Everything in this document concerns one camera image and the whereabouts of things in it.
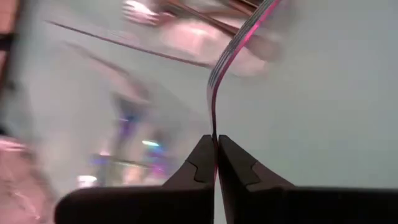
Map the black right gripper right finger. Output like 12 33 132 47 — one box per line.
217 134 398 224

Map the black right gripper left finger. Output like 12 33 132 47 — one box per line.
54 134 217 224

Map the iridescent fork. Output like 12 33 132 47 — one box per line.
206 0 282 139
90 139 175 187

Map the green table mat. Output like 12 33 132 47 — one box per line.
12 0 398 194

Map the clear plastic bin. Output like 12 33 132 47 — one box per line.
43 18 218 194
119 0 301 80

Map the wooden table with black frame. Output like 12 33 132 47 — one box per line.
0 0 20 32

